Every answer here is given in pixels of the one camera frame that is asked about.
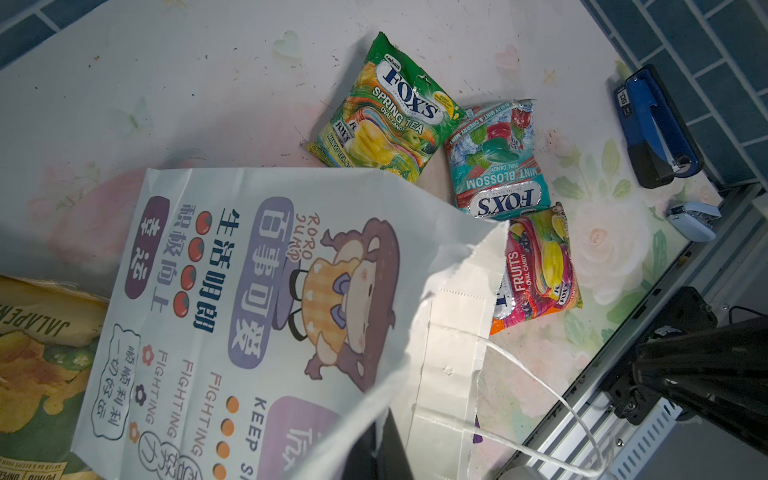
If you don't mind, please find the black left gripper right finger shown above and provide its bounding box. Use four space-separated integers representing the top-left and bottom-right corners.
376 409 414 480

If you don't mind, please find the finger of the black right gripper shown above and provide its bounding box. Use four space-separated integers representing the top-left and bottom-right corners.
659 377 767 455
632 317 767 389

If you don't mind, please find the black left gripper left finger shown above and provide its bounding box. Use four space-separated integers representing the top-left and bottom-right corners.
341 428 378 480

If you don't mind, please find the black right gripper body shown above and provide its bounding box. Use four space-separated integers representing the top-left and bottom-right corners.
599 286 718 426

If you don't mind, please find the orange snack packet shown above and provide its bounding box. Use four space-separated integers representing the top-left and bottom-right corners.
490 203 583 335

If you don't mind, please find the white patterned paper bag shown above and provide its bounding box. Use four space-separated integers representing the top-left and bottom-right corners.
72 168 508 479

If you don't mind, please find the teal Fox's mint blossom candy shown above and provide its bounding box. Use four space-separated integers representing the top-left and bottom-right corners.
445 99 551 221

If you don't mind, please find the yellow kettle chips bag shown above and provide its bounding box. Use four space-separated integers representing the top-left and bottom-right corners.
1 277 107 479

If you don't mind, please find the green Fox's spring tea candy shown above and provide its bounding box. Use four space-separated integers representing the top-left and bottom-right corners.
307 33 466 183

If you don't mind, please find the blue black stapler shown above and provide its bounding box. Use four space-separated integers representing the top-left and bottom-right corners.
613 64 704 190

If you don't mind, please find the aluminium front rail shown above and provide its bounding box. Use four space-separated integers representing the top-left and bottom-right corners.
479 183 767 478

